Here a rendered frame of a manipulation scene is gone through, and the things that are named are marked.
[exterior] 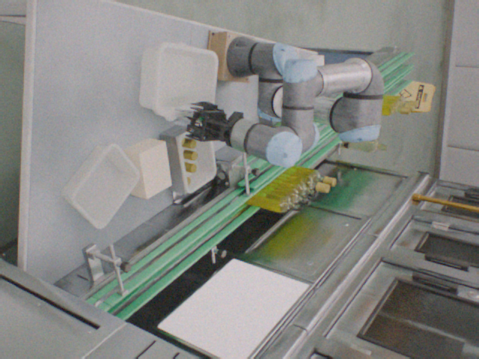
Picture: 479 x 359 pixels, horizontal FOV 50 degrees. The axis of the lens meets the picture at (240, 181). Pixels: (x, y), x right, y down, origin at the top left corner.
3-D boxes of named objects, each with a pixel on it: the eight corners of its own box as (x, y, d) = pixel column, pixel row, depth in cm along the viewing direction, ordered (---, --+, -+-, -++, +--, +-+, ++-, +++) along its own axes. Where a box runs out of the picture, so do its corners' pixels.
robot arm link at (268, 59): (270, 41, 190) (302, 43, 182) (269, 78, 194) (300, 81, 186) (251, 42, 181) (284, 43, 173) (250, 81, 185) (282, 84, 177)
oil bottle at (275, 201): (239, 203, 205) (286, 215, 193) (238, 190, 202) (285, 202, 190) (248, 196, 209) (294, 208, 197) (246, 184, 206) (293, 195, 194)
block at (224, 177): (215, 185, 200) (230, 188, 197) (212, 163, 196) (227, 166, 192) (221, 181, 203) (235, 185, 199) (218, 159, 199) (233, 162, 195)
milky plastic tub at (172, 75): (134, 39, 125) (160, 40, 120) (194, 51, 143) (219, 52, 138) (129, 111, 127) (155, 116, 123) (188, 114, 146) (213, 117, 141)
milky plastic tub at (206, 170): (169, 191, 188) (187, 196, 184) (159, 134, 178) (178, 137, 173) (200, 171, 201) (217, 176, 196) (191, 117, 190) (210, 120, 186)
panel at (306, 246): (152, 335, 161) (241, 379, 142) (150, 327, 159) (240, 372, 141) (297, 203, 224) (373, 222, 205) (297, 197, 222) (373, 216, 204)
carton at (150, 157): (130, 194, 173) (147, 199, 169) (123, 149, 167) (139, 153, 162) (156, 180, 182) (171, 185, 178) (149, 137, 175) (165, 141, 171)
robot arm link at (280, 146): (301, 165, 118) (281, 173, 111) (262, 151, 123) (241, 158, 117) (307, 132, 115) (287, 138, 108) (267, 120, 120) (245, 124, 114)
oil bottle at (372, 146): (335, 146, 268) (385, 155, 254) (335, 137, 266) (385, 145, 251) (340, 142, 272) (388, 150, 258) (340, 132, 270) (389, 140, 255)
